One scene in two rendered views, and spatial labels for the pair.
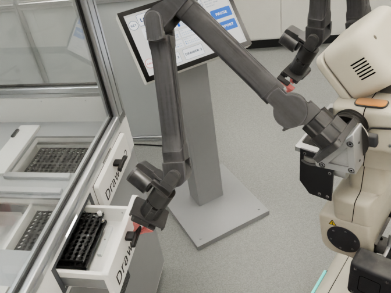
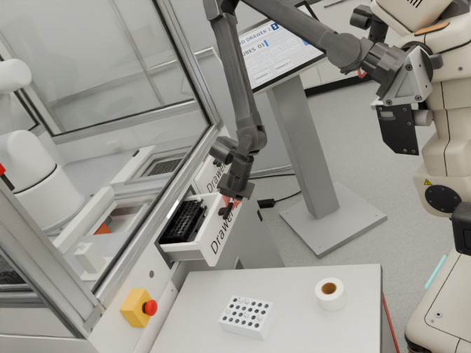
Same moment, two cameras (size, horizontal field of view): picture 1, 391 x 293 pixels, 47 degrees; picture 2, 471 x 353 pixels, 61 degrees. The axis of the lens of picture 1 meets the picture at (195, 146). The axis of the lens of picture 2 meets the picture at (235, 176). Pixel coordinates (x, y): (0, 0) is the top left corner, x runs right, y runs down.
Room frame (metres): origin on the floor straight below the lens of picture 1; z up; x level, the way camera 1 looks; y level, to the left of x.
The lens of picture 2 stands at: (-0.11, -0.11, 1.55)
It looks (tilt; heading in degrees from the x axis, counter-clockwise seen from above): 28 degrees down; 15
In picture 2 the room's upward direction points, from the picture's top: 24 degrees counter-clockwise
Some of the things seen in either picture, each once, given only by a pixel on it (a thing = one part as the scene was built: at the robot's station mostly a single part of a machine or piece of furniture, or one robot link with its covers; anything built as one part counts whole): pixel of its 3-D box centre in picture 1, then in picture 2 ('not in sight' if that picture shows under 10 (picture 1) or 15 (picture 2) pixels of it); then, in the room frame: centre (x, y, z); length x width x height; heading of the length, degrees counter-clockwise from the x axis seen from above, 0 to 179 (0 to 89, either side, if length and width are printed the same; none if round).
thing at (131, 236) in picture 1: (132, 236); (224, 211); (0.86, 0.22, 0.91); 0.07 x 0.04 x 0.01; 165
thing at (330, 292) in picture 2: not in sight; (331, 293); (0.57, -0.03, 0.78); 0.07 x 0.07 x 0.04
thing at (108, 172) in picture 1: (113, 170); (215, 169); (1.21, 0.29, 0.87); 0.29 x 0.02 x 0.11; 165
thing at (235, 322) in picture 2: not in sight; (247, 316); (0.56, 0.18, 0.78); 0.12 x 0.08 x 0.04; 64
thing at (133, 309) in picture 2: not in sight; (139, 307); (0.58, 0.45, 0.88); 0.07 x 0.05 x 0.07; 165
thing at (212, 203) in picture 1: (201, 134); (306, 147); (1.84, -0.04, 0.51); 0.50 x 0.45 x 1.02; 23
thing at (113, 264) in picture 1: (125, 243); (221, 220); (0.87, 0.24, 0.87); 0.29 x 0.02 x 0.11; 165
